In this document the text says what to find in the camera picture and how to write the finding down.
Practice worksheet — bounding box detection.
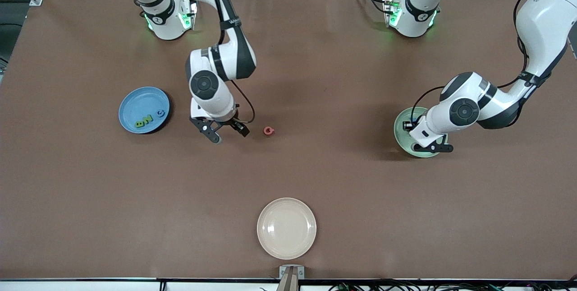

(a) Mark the green plate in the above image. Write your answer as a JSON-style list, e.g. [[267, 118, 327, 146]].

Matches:
[[394, 107, 445, 158]]

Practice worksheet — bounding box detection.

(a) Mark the blue plate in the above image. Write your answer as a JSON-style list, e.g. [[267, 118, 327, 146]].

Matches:
[[118, 86, 171, 134]]

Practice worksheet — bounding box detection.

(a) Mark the beige plate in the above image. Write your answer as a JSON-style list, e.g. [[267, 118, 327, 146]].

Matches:
[[256, 198, 317, 260]]

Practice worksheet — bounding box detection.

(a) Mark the brown table mat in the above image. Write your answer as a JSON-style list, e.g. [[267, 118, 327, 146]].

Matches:
[[0, 0, 577, 280]]

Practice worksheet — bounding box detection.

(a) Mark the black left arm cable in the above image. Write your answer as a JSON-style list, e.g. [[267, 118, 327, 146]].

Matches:
[[411, 0, 549, 122]]

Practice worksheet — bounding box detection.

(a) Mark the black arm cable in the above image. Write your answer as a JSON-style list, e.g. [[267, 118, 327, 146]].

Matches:
[[205, 0, 256, 125], [411, 0, 549, 122]]

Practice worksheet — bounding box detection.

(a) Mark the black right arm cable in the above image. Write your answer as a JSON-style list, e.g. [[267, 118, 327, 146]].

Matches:
[[205, 0, 256, 125]]

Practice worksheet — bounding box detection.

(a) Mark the black cable bundle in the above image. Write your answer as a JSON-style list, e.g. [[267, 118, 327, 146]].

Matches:
[[329, 277, 577, 291]]

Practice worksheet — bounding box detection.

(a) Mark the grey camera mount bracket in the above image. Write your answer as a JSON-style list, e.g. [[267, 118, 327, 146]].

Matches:
[[277, 265, 305, 291]]

